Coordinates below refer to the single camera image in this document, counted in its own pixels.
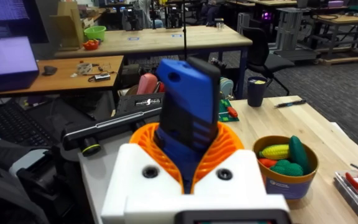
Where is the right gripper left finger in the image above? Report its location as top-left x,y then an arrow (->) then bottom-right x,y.
100,122 -> 185,224

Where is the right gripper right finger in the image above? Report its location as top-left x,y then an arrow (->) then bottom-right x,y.
190,121 -> 269,197

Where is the blue electric screwdriver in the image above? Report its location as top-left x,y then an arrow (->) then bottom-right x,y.
153,56 -> 222,194

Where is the brown tub with toy vegetables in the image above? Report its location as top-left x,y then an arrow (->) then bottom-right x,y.
252,134 -> 320,200

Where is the long black bar device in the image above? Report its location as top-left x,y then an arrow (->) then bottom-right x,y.
61,105 -> 165,157

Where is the green board with toy blocks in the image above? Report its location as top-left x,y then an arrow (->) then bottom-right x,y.
218,98 -> 240,123

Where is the black case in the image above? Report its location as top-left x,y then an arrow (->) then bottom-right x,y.
115,92 -> 165,116

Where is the dark blue cup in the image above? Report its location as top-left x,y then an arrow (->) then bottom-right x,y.
247,76 -> 268,108

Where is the black pen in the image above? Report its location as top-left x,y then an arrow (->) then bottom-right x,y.
273,99 -> 308,109

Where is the pink plastic object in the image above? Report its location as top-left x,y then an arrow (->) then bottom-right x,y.
135,72 -> 159,95

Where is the clear box with orange pliers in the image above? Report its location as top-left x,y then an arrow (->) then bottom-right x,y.
333,162 -> 358,224

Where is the small wooden desk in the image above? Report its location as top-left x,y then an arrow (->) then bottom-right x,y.
0,55 -> 125,98

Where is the black office chair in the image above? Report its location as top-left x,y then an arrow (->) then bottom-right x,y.
242,26 -> 296,96

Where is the black keyboard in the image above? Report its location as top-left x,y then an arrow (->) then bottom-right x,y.
0,99 -> 57,147

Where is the black computer mouse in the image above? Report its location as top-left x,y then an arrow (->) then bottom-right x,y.
41,65 -> 58,77

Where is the large wooden table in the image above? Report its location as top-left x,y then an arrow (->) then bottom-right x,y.
53,24 -> 254,101

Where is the red bowl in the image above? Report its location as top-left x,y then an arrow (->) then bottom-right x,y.
82,39 -> 101,51

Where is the green plastic bowl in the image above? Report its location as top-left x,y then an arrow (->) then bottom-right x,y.
83,25 -> 108,42

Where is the thin black pole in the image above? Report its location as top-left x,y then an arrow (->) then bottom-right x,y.
181,0 -> 189,60

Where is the grey metal stand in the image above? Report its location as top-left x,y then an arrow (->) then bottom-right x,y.
273,7 -> 320,62

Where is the cardboard box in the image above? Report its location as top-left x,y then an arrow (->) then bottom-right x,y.
48,1 -> 85,52

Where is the laptop screen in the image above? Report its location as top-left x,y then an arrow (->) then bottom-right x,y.
0,35 -> 40,95

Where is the dark monitor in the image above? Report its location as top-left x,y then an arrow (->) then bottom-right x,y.
0,0 -> 50,45

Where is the small silver device with cable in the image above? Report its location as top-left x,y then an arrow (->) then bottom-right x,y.
88,72 -> 112,83

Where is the wooden workbench with black frame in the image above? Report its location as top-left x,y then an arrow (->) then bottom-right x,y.
311,13 -> 358,65

